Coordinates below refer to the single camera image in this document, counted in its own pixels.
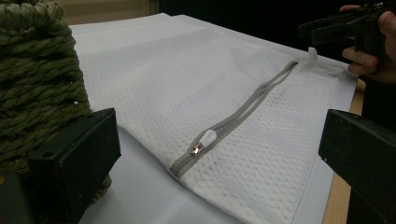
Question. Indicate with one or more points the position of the white mesh laundry bag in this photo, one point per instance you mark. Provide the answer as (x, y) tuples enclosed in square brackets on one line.
[(186, 81)]

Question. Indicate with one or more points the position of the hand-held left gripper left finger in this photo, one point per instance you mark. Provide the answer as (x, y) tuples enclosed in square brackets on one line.
[(74, 161)]

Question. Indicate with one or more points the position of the green woven basket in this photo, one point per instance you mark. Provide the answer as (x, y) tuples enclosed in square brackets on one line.
[(37, 77)]

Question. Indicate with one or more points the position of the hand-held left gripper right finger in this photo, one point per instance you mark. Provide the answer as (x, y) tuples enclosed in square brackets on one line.
[(364, 149)]

